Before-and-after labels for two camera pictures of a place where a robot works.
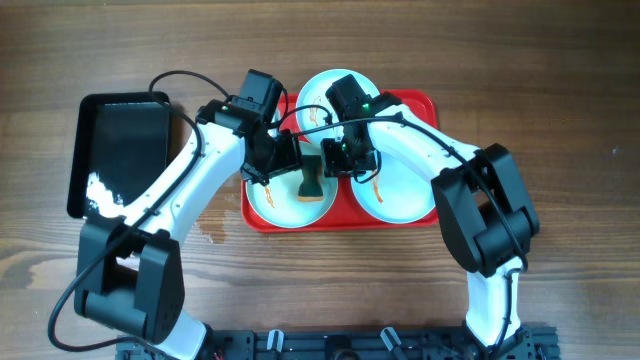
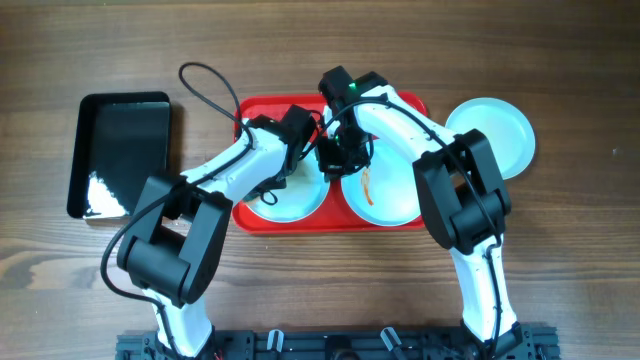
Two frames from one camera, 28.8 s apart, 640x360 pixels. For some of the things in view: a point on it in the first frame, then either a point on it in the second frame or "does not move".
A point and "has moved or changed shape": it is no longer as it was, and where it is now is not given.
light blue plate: x=314 y=92 has moved or changed shape
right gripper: x=347 y=163 does not move
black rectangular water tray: x=122 y=146 does not move
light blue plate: x=401 y=192 does not move
